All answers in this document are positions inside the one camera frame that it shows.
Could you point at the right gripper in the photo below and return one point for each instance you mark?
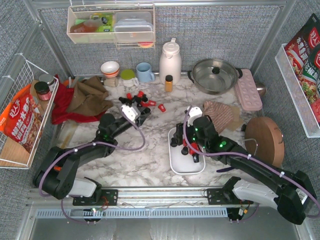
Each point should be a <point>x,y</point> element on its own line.
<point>180,135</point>

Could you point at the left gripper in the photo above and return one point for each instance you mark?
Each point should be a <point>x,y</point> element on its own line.
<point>141,111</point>

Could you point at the white storage tray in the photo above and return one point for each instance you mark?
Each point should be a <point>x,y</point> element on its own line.
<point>183,164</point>

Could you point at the striped pink cloth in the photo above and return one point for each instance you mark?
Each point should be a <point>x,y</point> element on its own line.
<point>223,116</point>

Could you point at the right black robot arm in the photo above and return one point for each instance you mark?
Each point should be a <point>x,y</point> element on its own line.
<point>291,194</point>

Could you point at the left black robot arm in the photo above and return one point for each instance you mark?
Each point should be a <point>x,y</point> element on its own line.
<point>56,177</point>

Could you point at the pile of capsules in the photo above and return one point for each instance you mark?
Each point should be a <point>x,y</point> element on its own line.
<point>139,100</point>

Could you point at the lone red capsule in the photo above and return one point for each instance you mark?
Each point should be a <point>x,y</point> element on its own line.
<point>162,108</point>

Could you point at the blue mug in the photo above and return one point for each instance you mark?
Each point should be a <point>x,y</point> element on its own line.
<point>144,73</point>

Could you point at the orange spice bottle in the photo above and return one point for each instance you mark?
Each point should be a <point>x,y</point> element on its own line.
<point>168,86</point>

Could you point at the green lid cup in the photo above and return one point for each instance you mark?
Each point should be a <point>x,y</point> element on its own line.
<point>129,78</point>

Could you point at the small glass cup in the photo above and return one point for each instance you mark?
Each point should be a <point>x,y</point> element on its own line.
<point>111,82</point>

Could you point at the white orange bowl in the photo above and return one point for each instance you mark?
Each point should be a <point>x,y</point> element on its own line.
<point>110,69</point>

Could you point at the white thermos jug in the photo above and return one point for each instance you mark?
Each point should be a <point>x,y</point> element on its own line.
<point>170,62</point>

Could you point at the brown cloth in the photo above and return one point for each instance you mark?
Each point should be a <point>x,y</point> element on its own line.
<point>89,98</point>

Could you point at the steel pot with lid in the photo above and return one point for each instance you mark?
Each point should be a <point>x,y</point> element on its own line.
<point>214,76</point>

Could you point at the pink egg tray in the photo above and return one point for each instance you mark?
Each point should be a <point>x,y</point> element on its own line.
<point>246,91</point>

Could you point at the round wooden board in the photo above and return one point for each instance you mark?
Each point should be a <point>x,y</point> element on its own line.
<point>264,139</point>

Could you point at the red cloth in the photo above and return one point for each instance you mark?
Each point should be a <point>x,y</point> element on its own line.
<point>62,100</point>

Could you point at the clear plastic containers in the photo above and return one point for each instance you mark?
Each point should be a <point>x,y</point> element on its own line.
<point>133,26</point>

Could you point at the green label bottle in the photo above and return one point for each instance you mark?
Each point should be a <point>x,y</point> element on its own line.
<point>107,22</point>

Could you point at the red jar black lid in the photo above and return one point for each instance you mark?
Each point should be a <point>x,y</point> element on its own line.
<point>42,90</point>

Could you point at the red snack bag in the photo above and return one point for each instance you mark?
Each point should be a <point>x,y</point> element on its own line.
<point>19,120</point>

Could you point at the red seasoning packets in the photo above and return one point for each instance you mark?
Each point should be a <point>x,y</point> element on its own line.
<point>303,52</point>

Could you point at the metal base rail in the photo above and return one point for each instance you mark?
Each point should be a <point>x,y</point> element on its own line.
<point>158,203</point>

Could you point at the cream wall shelf basket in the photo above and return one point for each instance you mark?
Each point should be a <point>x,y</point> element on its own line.
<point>81,29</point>

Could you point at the white wire basket right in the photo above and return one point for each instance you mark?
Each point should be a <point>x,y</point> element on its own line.
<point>302,106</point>

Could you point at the white wire basket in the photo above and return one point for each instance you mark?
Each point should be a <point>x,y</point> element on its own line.
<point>302,106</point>
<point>12,154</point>

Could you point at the white wire basket left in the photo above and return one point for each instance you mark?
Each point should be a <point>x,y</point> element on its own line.
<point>12,154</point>

